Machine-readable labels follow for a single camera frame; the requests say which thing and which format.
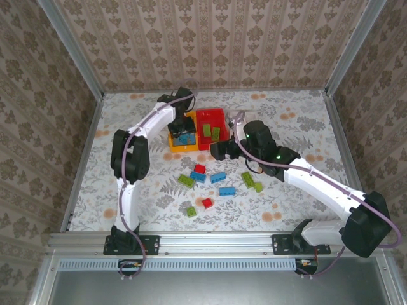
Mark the yellow plastic container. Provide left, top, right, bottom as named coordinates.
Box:
left=167, top=111, right=200, bottom=154

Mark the red plastic container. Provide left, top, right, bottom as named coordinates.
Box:
left=194, top=107, right=231, bottom=151

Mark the floral patterned table cover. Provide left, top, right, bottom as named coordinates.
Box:
left=68, top=90, right=365, bottom=233

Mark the wide aluminium base rail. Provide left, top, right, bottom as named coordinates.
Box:
left=47, top=231, right=390, bottom=255

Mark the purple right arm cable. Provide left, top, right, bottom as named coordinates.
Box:
left=227, top=111, right=402, bottom=280

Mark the aluminium frame post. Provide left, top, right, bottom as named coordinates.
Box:
left=37, top=0, right=106, bottom=99
left=324, top=0, right=387, bottom=96

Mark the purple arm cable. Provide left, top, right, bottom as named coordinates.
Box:
left=227, top=111, right=402, bottom=280
left=116, top=90, right=197, bottom=280

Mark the grey metal panel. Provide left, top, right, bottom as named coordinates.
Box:
left=47, top=257, right=398, bottom=305

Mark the aluminium side rail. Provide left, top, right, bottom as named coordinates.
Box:
left=60, top=93, right=106, bottom=233
left=321, top=90, right=366, bottom=198

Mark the grey slotted cable duct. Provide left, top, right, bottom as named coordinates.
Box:
left=59, top=257, right=298, bottom=271

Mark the thin aluminium back rail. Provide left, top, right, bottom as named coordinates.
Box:
left=102, top=87, right=328, bottom=95

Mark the white plastic container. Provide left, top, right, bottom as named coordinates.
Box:
left=224, top=109, right=257, bottom=128

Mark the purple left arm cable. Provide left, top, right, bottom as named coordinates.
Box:
left=116, top=90, right=197, bottom=280

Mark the thin black right gripper cable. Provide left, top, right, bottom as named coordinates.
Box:
left=244, top=158, right=265, bottom=175

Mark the aluminium lower frame bar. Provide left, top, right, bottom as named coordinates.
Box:
left=28, top=254, right=59, bottom=305
left=377, top=256, right=407, bottom=305

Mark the black connector board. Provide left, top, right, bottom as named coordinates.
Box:
left=117, top=259, right=144, bottom=276
left=294, top=257, right=319, bottom=276

